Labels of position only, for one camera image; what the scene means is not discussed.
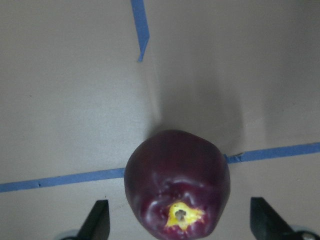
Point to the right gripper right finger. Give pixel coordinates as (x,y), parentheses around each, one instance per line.
(267,224)

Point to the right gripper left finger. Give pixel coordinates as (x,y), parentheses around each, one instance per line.
(97,224)

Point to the dark red apple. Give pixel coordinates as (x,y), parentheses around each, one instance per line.
(177,185)

